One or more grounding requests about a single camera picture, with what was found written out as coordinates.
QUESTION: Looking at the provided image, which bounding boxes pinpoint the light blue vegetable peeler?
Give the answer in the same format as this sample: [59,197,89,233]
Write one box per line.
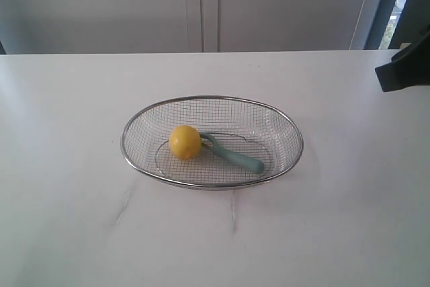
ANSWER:
[200,132,265,174]

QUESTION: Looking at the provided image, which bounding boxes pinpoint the yellow lemon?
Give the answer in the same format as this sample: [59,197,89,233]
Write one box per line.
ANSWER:
[169,125,202,160]

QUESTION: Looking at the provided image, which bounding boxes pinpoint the white cabinet doors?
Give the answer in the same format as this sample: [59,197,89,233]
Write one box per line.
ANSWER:
[1,0,364,54]

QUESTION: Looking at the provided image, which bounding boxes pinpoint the oval wire mesh basket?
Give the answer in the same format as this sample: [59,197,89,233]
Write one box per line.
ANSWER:
[120,95,304,190]

